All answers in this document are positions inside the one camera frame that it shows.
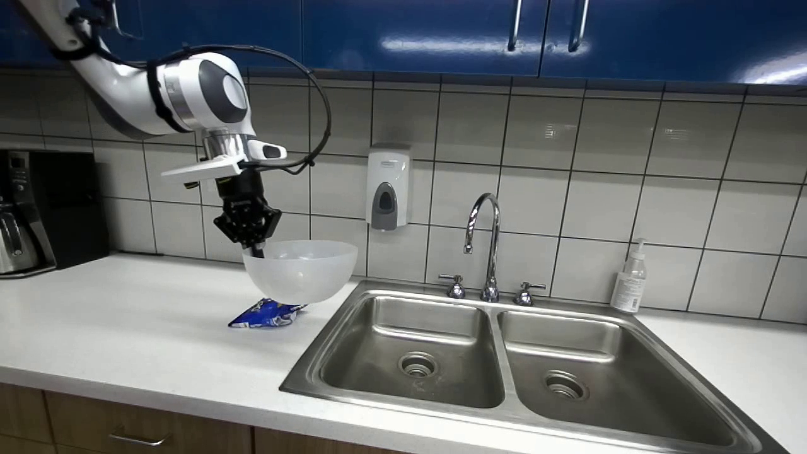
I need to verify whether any glass coffee carafe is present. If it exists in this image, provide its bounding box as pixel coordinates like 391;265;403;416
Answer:
0;204;44;279

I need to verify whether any blue wall cabinet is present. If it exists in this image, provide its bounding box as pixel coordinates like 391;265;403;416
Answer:
0;0;807;92

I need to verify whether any stainless steel double sink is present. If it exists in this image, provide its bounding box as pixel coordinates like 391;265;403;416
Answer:
277;281;790;454

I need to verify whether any clear soap pump bottle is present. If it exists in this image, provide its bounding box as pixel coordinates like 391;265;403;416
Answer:
608;238;650;318

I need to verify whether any silver base cabinet handle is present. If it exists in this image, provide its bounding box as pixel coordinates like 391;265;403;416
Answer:
108;430;169;451

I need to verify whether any chrome gooseneck faucet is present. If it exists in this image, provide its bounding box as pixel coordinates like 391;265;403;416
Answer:
461;189;505;305

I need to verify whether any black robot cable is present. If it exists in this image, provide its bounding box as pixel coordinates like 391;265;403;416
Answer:
146;44;334;178

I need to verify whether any silver wall cabinet handle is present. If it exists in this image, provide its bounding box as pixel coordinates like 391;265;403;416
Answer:
567;0;592;57
505;0;527;54

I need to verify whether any white wall soap dispenser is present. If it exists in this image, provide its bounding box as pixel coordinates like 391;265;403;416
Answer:
367;149;413;233

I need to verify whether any steel sink drain strainer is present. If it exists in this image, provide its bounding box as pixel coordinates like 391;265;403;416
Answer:
543;368;590;403
400;349;442;381

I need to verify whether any black coffee maker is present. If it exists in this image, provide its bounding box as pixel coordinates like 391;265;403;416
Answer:
0;149;113;282

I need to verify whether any blue snack packet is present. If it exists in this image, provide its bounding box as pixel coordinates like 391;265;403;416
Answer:
226;298;305;330

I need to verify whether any clear frosted plastic bowl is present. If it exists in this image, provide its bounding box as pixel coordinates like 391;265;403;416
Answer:
241;238;360;309

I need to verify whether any grey camera mount plate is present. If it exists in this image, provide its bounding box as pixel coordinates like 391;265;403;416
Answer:
159;155;250;188

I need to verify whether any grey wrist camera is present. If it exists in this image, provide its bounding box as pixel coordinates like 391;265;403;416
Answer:
242;140;290;166

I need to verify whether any wooden base cabinet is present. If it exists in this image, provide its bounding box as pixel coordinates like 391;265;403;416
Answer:
0;381;400;454

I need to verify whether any chrome faucet handle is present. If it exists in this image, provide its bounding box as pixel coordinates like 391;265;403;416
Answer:
436;272;469;301
512;281;547;309

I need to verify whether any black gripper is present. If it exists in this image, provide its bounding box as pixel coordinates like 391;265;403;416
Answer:
212;166;285;261

